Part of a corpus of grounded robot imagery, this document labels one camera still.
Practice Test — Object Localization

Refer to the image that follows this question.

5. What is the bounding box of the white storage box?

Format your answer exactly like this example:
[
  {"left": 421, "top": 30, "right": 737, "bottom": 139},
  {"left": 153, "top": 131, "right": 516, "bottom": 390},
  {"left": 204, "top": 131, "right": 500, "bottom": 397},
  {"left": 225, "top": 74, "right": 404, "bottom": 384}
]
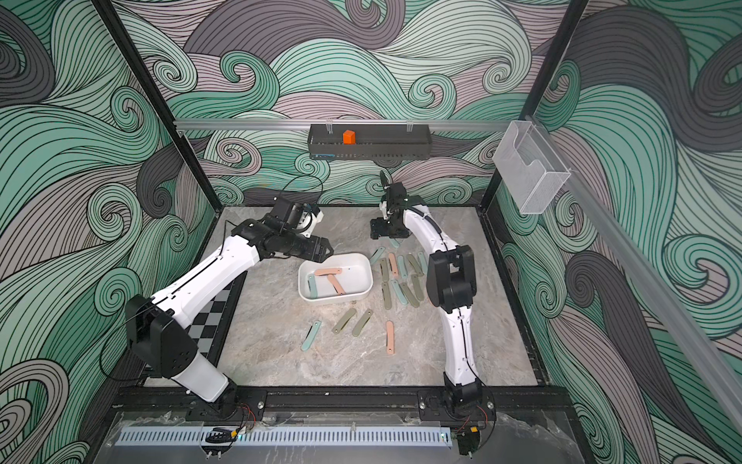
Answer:
[{"left": 298, "top": 253, "right": 374, "bottom": 305}]

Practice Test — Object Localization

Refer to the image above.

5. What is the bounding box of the pink folding knife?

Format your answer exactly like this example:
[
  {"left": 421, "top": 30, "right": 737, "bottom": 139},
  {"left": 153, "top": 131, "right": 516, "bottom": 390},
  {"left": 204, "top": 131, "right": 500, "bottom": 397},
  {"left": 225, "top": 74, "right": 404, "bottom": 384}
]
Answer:
[
  {"left": 314, "top": 268, "right": 343, "bottom": 276},
  {"left": 388, "top": 252, "right": 399, "bottom": 278}
]

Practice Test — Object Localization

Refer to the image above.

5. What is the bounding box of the mint knife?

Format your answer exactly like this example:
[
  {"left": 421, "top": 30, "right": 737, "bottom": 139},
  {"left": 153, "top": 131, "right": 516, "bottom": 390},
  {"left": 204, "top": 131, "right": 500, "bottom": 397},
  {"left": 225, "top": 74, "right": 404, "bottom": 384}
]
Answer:
[
  {"left": 417, "top": 252, "right": 428, "bottom": 275},
  {"left": 301, "top": 321, "right": 322, "bottom": 352},
  {"left": 307, "top": 274, "right": 318, "bottom": 300},
  {"left": 397, "top": 255, "right": 408, "bottom": 280},
  {"left": 370, "top": 247, "right": 386, "bottom": 265}
]

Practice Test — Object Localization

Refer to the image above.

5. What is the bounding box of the olive knife row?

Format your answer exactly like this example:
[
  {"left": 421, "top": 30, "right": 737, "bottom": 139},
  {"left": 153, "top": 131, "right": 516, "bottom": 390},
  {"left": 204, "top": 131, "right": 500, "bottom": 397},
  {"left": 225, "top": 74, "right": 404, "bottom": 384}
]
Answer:
[
  {"left": 382, "top": 281, "right": 392, "bottom": 310},
  {"left": 380, "top": 258, "right": 390, "bottom": 282}
]

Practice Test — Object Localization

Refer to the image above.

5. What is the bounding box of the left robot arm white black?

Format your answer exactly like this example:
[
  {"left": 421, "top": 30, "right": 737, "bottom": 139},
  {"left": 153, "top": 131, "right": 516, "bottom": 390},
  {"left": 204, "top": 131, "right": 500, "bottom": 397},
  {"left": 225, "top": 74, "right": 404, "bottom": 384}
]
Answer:
[{"left": 126, "top": 212, "right": 334, "bottom": 408}]

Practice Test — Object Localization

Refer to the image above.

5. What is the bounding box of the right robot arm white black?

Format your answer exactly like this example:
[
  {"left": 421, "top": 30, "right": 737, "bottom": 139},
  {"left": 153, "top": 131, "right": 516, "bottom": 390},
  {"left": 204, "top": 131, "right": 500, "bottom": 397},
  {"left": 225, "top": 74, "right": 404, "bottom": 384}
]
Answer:
[{"left": 371, "top": 201, "right": 484, "bottom": 415}]

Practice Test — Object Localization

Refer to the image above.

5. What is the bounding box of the pink folding knife top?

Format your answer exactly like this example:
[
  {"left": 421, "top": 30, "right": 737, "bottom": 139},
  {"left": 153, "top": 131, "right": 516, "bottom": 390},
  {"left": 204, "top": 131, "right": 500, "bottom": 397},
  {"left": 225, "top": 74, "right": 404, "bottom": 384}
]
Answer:
[{"left": 314, "top": 268, "right": 343, "bottom": 276}]

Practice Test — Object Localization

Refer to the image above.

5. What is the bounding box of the pink short knife in box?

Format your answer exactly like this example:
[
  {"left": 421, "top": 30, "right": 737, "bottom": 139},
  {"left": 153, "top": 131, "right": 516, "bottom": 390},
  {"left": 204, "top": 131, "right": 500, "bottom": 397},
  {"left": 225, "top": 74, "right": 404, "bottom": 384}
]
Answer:
[{"left": 327, "top": 275, "right": 346, "bottom": 295}]

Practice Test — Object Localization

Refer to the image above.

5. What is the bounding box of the orange cube on shelf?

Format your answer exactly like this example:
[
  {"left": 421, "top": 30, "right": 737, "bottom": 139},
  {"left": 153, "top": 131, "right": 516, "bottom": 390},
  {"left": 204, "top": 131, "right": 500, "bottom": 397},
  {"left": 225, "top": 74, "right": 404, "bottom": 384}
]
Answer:
[{"left": 342, "top": 130, "right": 357, "bottom": 145}]

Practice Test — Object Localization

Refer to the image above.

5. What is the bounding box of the checkerboard mat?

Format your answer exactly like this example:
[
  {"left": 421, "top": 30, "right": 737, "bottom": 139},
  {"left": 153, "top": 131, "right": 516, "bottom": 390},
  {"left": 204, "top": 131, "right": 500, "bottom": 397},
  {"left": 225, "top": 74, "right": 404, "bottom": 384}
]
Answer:
[{"left": 187, "top": 273, "right": 247, "bottom": 365}]

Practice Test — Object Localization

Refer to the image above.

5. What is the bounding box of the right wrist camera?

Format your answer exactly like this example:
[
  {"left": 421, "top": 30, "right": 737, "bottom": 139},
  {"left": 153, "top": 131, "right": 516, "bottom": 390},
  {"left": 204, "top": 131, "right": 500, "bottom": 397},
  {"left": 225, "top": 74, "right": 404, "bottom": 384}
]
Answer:
[{"left": 380, "top": 171, "right": 408, "bottom": 220}]

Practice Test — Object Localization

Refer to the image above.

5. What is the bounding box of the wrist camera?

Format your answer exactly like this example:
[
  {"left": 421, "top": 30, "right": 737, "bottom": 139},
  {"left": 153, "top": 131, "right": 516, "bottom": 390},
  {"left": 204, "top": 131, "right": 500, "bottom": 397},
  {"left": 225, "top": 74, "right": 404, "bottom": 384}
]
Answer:
[
  {"left": 380, "top": 171, "right": 408, "bottom": 220},
  {"left": 266, "top": 196, "right": 324, "bottom": 237}
]

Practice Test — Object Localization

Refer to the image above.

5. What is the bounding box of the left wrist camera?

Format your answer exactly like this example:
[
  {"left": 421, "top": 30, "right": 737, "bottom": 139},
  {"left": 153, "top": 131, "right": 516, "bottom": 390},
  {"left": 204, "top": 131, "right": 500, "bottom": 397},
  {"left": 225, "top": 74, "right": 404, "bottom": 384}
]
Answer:
[{"left": 266, "top": 196, "right": 324, "bottom": 237}]

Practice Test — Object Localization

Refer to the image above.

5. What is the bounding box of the black wall shelf tray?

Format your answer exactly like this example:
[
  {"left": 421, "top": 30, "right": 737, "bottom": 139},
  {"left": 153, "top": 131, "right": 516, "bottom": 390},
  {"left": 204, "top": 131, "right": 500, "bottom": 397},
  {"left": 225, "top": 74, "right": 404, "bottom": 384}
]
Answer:
[{"left": 307, "top": 124, "right": 433, "bottom": 162}]

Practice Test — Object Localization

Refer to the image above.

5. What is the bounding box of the clear plastic wall bin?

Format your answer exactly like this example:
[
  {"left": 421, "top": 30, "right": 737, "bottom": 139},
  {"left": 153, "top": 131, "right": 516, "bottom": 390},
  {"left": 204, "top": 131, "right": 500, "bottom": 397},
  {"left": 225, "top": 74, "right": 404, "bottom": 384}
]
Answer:
[{"left": 493, "top": 120, "right": 571, "bottom": 216}]

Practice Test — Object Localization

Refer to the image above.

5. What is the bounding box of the aluminium rail back wall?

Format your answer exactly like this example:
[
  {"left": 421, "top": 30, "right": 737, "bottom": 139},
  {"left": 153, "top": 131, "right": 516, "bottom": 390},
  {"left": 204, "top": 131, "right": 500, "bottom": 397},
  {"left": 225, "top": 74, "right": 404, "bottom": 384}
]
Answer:
[{"left": 173, "top": 118, "right": 511, "bottom": 133}]

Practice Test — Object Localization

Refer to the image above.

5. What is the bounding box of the aluminium rail wall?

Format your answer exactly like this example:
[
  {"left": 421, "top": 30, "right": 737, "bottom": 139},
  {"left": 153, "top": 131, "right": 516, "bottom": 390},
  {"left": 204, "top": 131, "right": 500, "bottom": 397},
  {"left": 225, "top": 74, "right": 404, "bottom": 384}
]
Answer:
[
  {"left": 565, "top": 169, "right": 741, "bottom": 430},
  {"left": 173, "top": 118, "right": 511, "bottom": 133}
]

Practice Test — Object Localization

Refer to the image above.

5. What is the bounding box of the white slotted cable duct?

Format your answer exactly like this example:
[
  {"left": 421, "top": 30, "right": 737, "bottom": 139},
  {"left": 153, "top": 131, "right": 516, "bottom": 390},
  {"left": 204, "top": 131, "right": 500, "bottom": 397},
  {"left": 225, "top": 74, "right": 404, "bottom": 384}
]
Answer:
[{"left": 114, "top": 425, "right": 452, "bottom": 448}]

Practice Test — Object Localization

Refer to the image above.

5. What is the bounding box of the aluminium rail right wall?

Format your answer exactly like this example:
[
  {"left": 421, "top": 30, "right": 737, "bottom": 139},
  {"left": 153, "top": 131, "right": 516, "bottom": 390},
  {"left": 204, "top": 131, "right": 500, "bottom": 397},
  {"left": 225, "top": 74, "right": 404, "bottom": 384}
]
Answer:
[{"left": 565, "top": 169, "right": 741, "bottom": 430}]

